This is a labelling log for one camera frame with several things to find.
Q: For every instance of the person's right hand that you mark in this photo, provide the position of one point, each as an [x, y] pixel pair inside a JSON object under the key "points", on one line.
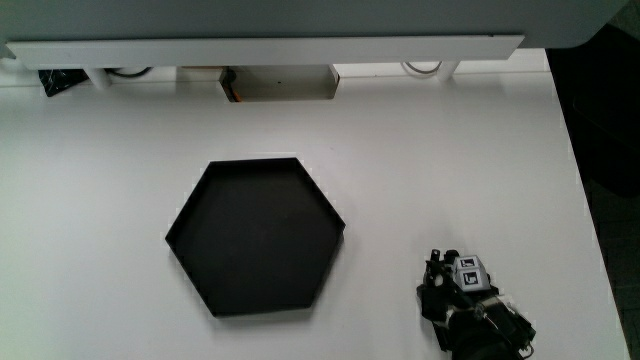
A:
{"points": [[460, 300]]}

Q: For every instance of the white desk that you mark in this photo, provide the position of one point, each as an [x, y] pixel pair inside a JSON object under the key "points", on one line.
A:
{"points": [[450, 175]]}

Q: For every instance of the black hexagonal tray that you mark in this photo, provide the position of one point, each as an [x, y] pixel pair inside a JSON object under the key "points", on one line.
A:
{"points": [[255, 235]]}

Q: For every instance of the white cylindrical shelf leg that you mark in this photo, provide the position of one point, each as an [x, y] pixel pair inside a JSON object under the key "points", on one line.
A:
{"points": [[98, 77], [447, 71]]}

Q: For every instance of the white raised shelf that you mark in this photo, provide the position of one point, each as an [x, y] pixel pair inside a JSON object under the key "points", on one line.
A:
{"points": [[260, 25]]}

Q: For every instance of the black crumpled bag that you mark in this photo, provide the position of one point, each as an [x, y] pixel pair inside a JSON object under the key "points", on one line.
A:
{"points": [[61, 81]]}

